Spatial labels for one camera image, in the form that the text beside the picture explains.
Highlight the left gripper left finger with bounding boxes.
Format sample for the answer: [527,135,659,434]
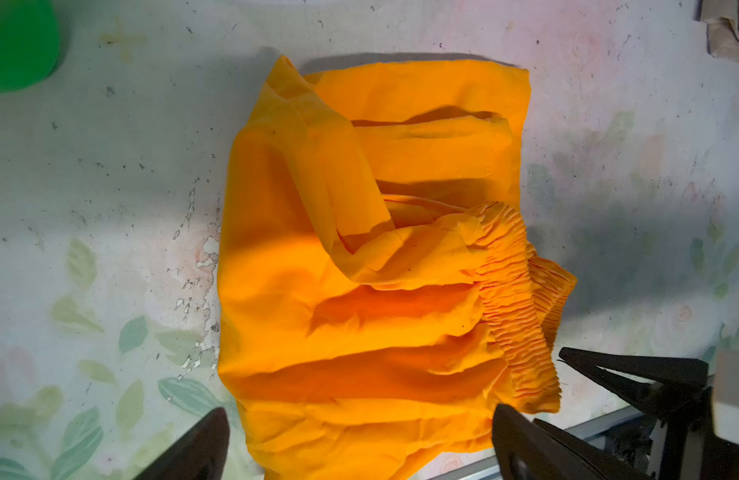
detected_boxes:
[136,407,231,480]

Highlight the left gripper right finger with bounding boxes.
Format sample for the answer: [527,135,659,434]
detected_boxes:
[493,404,597,480]

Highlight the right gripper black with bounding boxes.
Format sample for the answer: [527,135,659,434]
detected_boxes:
[533,347,739,480]

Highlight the orange shorts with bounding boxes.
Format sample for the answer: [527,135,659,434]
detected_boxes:
[218,57,577,479]

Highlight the beige shorts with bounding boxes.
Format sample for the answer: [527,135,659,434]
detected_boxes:
[699,0,739,64]

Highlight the green plastic basket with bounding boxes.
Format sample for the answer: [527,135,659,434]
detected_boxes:
[0,0,61,94]

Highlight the aluminium front rail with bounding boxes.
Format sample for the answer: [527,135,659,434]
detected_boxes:
[439,405,649,479]

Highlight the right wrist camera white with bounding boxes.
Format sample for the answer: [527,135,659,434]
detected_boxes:
[711,351,739,445]

